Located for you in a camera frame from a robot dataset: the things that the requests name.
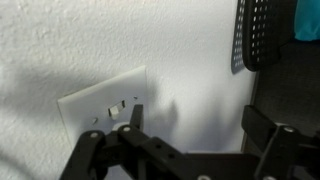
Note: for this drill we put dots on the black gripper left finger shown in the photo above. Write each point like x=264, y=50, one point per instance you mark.
x=133, y=150

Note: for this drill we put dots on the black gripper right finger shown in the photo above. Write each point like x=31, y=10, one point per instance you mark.
x=286, y=150

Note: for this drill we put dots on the black perforated metal chair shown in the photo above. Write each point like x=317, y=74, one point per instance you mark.
x=263, y=30

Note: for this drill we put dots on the teal cushion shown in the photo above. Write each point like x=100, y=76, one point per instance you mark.
x=308, y=20

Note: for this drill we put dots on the white switch toggle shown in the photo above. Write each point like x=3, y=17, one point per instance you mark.
x=115, y=110

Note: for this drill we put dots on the white light switch plate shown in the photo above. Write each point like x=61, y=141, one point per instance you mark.
x=86, y=106

